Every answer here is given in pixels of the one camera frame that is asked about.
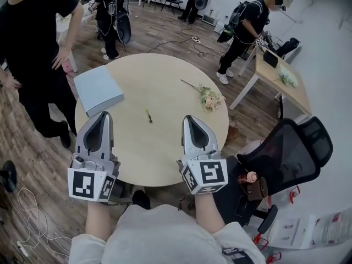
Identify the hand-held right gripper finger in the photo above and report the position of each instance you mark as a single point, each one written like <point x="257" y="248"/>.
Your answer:
<point x="188" y="140"/>
<point x="210" y="143"/>

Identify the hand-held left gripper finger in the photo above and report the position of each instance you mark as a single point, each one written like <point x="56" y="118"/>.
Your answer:
<point x="108" y="139"/>
<point x="83" y="140"/>

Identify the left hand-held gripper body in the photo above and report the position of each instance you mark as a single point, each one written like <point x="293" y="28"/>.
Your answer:
<point x="82" y="184"/>

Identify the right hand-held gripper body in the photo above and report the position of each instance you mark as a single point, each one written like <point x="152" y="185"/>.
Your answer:
<point x="213" y="172"/>

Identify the person's left forearm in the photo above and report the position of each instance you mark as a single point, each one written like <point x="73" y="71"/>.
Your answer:
<point x="97" y="219"/>

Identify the person's right forearm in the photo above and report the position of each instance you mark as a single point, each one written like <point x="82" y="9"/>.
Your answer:
<point x="207" y="213"/>

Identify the person's left hand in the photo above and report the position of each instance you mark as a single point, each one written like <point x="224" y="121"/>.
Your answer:
<point x="116" y="165"/>

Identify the artificial flower bouquet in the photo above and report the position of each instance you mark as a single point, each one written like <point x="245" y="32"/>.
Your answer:
<point x="207" y="98"/>

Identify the small brown bag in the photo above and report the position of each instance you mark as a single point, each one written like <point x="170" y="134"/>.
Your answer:
<point x="255" y="188"/>

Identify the light grey flat box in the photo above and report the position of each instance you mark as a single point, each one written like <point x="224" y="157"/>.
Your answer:
<point x="97" y="91"/>

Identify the person's black shoe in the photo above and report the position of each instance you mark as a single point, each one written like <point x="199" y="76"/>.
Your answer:
<point x="141" y="199"/>

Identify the black mesh office chair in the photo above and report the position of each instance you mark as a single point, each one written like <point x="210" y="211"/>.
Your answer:
<point x="286" y="158"/>

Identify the black round stand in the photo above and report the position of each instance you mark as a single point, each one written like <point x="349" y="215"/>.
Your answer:
<point x="8" y="175"/>

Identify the person's white sweatshirt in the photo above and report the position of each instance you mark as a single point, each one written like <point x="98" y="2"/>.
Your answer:
<point x="165" y="238"/>

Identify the white printed box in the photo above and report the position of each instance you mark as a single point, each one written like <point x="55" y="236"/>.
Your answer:
<point x="287" y="230"/>
<point x="330" y="227"/>

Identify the rectangular wooden desk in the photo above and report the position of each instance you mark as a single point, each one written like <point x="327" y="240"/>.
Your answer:
<point x="288" y="89"/>

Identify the white power strip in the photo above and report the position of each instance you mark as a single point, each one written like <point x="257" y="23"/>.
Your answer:
<point x="196" y="39"/>

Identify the white flower bunch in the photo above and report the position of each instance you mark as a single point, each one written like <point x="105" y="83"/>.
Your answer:
<point x="287" y="77"/>

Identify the black box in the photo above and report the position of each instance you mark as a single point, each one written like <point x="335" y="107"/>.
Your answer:
<point x="270" y="58"/>

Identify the small white appliance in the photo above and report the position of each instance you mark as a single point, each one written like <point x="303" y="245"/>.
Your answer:
<point x="209" y="19"/>

